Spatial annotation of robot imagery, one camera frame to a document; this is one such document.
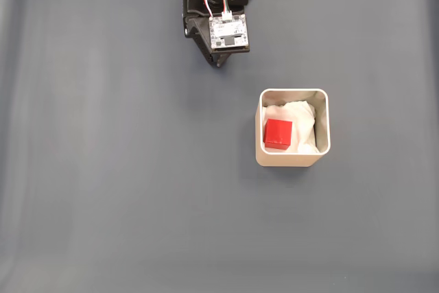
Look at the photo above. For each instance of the beige metal square box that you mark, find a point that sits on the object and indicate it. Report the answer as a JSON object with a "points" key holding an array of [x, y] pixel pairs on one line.
{"points": [[291, 161]]}

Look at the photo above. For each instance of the red cube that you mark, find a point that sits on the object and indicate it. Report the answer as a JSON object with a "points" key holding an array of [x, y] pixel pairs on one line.
{"points": [[278, 133]]}

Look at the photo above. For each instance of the camera circuit board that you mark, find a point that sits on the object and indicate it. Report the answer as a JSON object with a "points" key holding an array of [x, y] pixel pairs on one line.
{"points": [[228, 32]]}

